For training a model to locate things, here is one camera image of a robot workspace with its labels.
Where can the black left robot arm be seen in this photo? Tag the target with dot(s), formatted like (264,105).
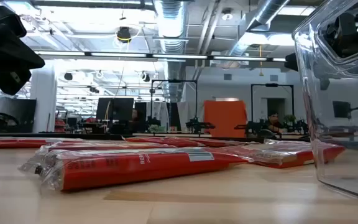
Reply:
(2,46)

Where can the monitor on arm mount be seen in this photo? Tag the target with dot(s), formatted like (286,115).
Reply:
(341,109)

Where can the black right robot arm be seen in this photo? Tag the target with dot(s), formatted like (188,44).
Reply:
(343,34)

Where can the black narrow monitor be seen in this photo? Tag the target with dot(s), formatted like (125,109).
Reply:
(141,115)

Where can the orange panel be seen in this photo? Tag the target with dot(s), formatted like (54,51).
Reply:
(225,118)

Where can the overhead light bar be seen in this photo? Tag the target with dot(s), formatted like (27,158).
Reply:
(179,56)

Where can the black computer monitor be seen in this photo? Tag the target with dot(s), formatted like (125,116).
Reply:
(115,109)

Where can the green potted plant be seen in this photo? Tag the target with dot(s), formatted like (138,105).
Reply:
(289,119)

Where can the white square pillar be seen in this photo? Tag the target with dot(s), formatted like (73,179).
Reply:
(43,99)

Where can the clear plastic basket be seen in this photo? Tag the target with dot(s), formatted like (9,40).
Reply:
(337,124)

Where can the black divider screen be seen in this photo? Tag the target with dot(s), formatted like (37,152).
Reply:
(14,113)

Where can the black metal frame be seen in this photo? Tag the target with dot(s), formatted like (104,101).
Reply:
(252,102)
(151,99)

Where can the black ceiling camera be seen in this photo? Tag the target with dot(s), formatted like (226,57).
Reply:
(123,33)

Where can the silver slanted ventilation duct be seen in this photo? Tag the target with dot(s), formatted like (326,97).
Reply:
(266,12)

